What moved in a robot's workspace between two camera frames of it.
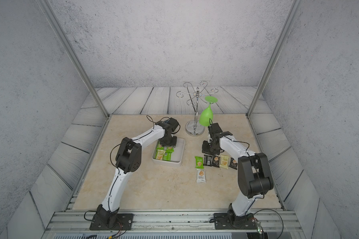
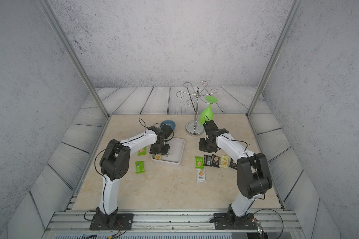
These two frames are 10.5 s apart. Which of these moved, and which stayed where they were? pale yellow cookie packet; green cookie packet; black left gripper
Moved: black left gripper
Stayed: pale yellow cookie packet; green cookie packet
